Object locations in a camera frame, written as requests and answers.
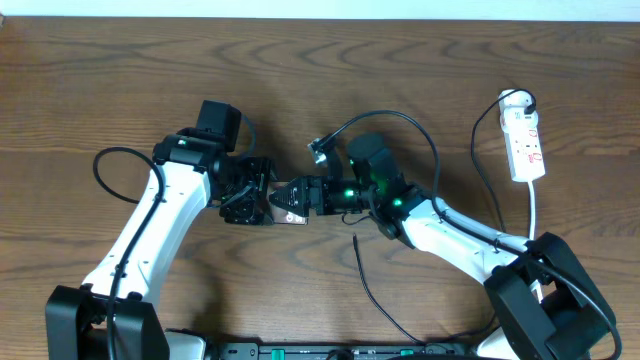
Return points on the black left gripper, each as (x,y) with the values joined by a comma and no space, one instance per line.
(246,213)

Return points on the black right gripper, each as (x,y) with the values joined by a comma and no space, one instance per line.
(306,185)

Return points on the Galaxy S25 Ultra smartphone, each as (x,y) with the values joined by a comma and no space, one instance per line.
(281,216)

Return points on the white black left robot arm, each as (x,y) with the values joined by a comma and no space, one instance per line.
(112,314)

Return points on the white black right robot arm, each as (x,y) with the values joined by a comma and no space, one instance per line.
(546,304)

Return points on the white usb charger adapter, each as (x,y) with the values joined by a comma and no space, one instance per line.
(517,110)

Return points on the white power strip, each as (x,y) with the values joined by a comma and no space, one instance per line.
(525,156)

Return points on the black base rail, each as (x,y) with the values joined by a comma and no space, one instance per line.
(253,351)

